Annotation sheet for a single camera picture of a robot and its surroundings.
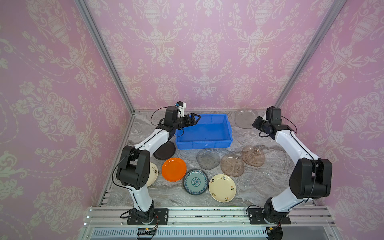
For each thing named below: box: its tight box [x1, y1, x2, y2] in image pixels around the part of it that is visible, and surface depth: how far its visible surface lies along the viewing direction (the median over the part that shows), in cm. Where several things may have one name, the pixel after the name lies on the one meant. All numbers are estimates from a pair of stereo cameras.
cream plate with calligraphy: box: [208, 174, 237, 203], surface depth 84 cm
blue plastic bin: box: [175, 113, 233, 150], surface depth 107 cm
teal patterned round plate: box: [183, 168, 209, 196], surface depth 87 cm
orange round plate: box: [161, 157, 187, 182], surface depth 91 cm
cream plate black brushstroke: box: [146, 162, 159, 187], surface depth 90 cm
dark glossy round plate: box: [153, 140, 176, 161], surface depth 97 cm
